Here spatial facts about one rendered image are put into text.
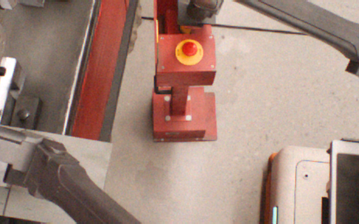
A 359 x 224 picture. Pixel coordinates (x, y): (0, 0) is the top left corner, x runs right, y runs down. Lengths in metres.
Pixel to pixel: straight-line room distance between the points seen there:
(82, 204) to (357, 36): 0.52
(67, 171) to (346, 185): 0.57
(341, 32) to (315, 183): 1.05
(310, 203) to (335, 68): 0.68
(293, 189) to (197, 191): 0.41
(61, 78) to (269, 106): 1.12
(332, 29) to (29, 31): 0.76
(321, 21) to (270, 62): 1.41
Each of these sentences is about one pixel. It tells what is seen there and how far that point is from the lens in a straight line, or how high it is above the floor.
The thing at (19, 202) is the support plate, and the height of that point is 1.00.
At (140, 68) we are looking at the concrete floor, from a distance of 2.30.
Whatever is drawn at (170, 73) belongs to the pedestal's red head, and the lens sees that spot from 1.47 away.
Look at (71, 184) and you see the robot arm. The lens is 0.85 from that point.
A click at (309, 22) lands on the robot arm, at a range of 0.95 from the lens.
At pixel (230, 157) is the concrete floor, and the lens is 2.21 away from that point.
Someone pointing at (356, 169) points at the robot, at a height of 1.04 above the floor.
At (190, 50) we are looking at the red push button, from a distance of 1.45.
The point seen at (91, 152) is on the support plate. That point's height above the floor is 1.00.
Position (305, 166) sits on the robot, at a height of 0.28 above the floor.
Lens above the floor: 2.15
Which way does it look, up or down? 72 degrees down
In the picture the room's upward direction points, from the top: 3 degrees clockwise
